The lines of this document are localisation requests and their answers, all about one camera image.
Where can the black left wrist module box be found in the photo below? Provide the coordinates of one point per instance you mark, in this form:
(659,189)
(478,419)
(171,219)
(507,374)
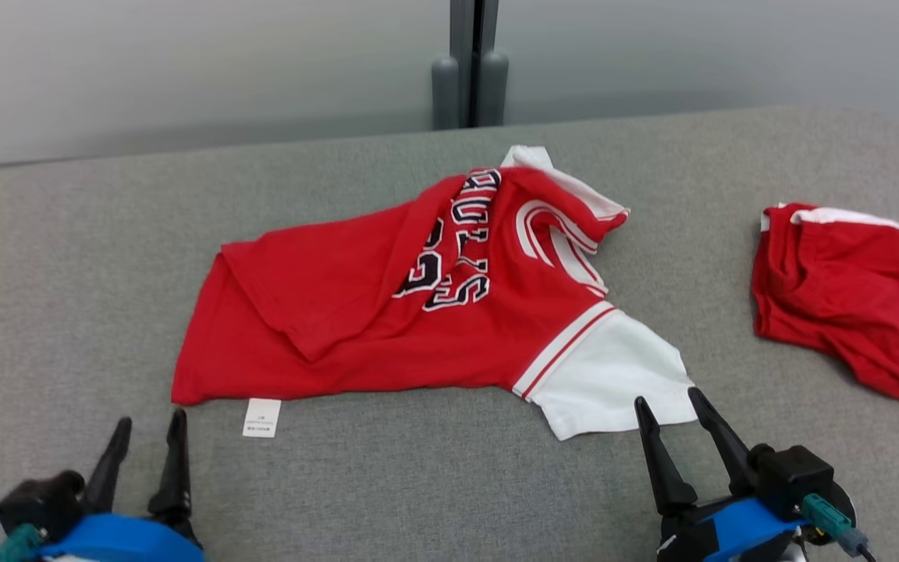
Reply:
(40,503)

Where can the grey partition post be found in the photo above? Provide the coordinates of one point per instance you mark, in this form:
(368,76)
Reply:
(469,70)

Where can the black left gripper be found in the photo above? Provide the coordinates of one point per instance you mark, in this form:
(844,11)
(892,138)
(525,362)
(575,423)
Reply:
(184,527)

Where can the red jersey with white sleeves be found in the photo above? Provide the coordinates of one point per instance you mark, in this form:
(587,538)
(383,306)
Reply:
(356,312)

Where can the black wrist module box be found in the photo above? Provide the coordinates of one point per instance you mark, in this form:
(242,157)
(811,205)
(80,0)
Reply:
(793,480)
(40,503)

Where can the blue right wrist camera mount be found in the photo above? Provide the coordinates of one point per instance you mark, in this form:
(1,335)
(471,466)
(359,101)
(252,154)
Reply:
(746,527)

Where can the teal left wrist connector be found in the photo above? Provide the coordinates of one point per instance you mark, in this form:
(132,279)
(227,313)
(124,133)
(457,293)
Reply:
(16,545)

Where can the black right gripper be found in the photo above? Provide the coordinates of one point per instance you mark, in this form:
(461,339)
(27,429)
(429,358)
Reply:
(687,535)

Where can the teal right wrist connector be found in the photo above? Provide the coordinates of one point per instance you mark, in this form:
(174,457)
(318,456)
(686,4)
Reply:
(828,517)

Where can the red shorts with white stripe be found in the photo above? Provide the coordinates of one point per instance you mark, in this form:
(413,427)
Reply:
(847,304)

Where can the black right wrist module box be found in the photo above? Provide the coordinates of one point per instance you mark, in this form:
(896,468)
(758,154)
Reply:
(793,480)

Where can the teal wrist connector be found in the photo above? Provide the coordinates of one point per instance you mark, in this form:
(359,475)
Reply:
(828,517)
(16,545)

